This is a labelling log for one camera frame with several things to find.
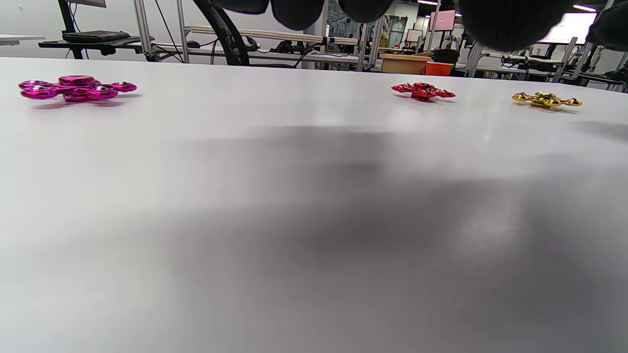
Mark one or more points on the red metallic fidget spinner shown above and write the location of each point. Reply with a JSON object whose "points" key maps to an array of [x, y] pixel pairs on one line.
{"points": [[423, 90]]}

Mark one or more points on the white screen monitor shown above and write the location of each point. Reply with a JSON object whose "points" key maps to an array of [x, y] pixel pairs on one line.
{"points": [[571, 29]]}

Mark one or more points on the black computer tower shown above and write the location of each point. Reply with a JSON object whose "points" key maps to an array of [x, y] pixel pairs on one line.
{"points": [[73, 46]]}

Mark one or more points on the black mesh office chair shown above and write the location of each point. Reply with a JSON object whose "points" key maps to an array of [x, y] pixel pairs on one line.
{"points": [[230, 39]]}

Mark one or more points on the black keyboard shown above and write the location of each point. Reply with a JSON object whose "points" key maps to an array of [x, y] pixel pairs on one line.
{"points": [[95, 36]]}

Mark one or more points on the person's left hand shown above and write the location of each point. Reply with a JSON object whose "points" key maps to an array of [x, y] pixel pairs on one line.
{"points": [[510, 24]]}

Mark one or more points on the beige mixing bowl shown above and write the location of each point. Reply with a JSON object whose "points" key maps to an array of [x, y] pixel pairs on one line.
{"points": [[405, 63]]}

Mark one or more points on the magenta metallic fidget spinner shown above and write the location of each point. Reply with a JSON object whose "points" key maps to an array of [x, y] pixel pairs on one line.
{"points": [[78, 88]]}

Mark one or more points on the gold metallic fidget spinner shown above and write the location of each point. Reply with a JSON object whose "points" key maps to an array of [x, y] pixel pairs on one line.
{"points": [[545, 100]]}

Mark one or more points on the orange plastic cup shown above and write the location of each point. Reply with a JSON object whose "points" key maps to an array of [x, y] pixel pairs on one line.
{"points": [[439, 68]]}

